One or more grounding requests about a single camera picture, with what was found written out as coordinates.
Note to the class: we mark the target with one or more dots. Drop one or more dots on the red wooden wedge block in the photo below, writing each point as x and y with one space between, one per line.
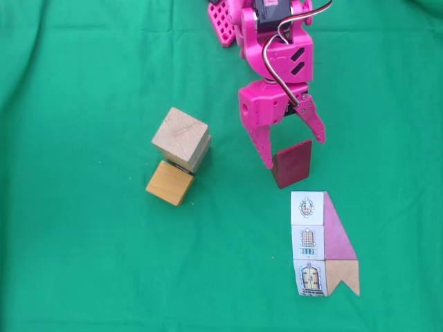
294 166

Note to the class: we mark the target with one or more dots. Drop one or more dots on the wooden cube oval window print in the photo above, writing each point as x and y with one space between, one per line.
178 135

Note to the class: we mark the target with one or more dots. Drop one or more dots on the yellow notched wooden block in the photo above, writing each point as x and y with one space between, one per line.
169 183

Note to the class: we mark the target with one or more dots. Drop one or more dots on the green cloth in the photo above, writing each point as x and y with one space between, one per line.
69 207

